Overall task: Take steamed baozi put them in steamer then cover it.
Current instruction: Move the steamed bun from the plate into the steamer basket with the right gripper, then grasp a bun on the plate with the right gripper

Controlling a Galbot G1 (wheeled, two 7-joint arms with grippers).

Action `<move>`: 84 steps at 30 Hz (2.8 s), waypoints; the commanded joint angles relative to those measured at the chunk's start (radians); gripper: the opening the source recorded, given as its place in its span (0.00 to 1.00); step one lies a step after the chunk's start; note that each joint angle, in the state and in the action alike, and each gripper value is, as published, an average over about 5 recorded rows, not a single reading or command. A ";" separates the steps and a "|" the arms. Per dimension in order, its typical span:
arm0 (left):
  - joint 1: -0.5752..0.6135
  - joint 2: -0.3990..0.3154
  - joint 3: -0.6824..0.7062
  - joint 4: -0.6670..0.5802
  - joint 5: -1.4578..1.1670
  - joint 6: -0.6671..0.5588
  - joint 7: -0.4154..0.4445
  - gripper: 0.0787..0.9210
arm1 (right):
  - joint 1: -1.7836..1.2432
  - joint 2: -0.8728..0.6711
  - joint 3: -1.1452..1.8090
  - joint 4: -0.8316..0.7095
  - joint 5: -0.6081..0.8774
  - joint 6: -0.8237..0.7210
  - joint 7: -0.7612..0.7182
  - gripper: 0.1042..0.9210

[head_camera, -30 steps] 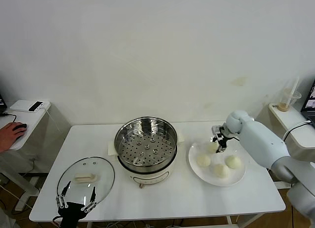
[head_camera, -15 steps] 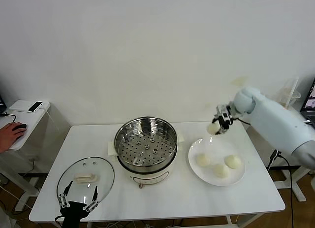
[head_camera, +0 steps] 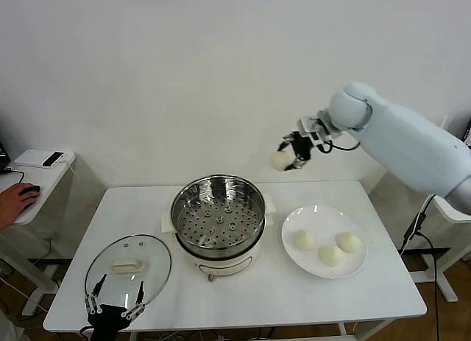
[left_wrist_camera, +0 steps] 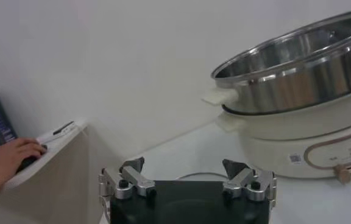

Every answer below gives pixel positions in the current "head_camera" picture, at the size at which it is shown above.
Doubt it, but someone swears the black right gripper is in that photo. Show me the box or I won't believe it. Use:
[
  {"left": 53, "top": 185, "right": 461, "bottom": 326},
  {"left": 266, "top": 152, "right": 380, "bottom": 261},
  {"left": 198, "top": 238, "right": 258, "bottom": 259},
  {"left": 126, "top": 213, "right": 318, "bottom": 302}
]
[{"left": 276, "top": 132, "right": 314, "bottom": 172}]

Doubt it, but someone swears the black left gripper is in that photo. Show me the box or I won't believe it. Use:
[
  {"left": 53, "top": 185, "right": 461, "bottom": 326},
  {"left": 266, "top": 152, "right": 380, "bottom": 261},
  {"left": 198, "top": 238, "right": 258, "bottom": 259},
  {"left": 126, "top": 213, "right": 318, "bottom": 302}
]
[{"left": 83, "top": 273, "right": 147, "bottom": 341}]

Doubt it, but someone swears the white steamed baozi bun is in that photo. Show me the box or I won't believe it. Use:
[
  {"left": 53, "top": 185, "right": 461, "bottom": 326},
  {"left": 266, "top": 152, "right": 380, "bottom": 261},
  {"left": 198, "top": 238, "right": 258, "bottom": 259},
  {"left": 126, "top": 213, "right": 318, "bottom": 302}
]
[
  {"left": 317, "top": 245, "right": 344, "bottom": 267},
  {"left": 269, "top": 149, "right": 295, "bottom": 172},
  {"left": 292, "top": 230, "right": 316, "bottom": 252},
  {"left": 336, "top": 231, "right": 364, "bottom": 253}
]

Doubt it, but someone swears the glass lid with cream handle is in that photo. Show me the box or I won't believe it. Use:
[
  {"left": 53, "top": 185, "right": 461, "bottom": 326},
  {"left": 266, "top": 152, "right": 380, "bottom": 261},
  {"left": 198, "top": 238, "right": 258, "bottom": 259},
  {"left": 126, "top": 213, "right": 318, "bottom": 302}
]
[{"left": 85, "top": 233, "right": 173, "bottom": 309}]

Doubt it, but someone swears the perforated steel steamer basket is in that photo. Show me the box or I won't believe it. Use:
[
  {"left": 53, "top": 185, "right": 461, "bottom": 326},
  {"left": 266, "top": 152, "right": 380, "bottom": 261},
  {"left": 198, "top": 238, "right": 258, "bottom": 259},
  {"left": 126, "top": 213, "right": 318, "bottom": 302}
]
[{"left": 170, "top": 175, "right": 266, "bottom": 259}]

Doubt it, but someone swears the person bare hand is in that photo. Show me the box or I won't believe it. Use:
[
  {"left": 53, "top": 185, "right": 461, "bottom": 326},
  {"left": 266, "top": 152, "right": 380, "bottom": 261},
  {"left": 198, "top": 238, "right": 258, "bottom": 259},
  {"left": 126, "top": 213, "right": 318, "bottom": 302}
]
[{"left": 0, "top": 183, "right": 40, "bottom": 221}]

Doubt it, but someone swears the white round plate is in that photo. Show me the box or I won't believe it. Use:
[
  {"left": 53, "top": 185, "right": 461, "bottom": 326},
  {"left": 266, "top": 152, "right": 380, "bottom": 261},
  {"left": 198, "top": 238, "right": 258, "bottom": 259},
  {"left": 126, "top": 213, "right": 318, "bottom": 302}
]
[{"left": 281, "top": 205, "right": 368, "bottom": 280}]

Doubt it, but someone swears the white electric cooker base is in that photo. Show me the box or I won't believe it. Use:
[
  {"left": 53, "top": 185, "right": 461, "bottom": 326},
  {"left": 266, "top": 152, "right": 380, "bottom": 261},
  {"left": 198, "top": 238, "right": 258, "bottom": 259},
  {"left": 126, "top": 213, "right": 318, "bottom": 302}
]
[{"left": 175, "top": 222, "right": 264, "bottom": 284}]

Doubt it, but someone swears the person grey clothing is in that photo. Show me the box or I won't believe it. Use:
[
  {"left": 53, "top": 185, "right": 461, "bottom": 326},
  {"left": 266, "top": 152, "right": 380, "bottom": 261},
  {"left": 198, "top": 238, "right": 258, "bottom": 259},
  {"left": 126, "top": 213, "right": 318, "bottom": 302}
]
[{"left": 0, "top": 307, "right": 25, "bottom": 341}]

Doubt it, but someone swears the white side table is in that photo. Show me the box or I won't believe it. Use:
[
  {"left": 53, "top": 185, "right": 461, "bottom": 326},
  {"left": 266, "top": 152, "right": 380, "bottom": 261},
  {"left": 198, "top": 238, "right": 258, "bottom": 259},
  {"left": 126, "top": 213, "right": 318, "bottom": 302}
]
[
  {"left": 419, "top": 195, "right": 471, "bottom": 303},
  {"left": 0, "top": 149, "right": 77, "bottom": 316}
]

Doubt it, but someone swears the small black white device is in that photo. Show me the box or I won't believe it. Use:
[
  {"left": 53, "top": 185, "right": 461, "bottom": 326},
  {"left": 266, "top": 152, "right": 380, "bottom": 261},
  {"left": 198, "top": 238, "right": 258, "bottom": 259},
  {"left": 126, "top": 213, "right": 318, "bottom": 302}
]
[
  {"left": 13, "top": 150, "right": 67, "bottom": 169},
  {"left": 42, "top": 152, "right": 65, "bottom": 169}
]

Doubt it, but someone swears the laptop with dark text screen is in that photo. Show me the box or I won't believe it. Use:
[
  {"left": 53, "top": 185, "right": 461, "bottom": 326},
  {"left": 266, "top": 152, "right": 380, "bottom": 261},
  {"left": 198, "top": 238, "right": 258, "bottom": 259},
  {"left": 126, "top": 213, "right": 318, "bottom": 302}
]
[{"left": 0, "top": 140, "right": 11, "bottom": 171}]

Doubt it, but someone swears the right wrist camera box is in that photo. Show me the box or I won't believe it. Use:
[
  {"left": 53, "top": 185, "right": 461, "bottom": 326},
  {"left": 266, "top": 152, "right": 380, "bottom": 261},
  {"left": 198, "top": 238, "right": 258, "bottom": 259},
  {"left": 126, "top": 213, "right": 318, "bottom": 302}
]
[{"left": 297, "top": 114, "right": 332, "bottom": 145}]

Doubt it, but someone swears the thin black desk cable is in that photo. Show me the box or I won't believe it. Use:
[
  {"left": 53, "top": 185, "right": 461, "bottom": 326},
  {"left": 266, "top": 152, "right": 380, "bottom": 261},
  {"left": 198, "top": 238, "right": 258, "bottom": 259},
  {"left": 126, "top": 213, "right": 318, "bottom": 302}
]
[{"left": 0, "top": 168, "right": 26, "bottom": 186}]

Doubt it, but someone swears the long black hanging cable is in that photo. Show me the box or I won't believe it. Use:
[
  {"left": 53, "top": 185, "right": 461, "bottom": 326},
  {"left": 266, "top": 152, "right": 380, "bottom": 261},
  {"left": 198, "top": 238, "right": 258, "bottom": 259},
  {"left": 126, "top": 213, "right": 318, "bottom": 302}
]
[{"left": 415, "top": 232, "right": 442, "bottom": 341}]

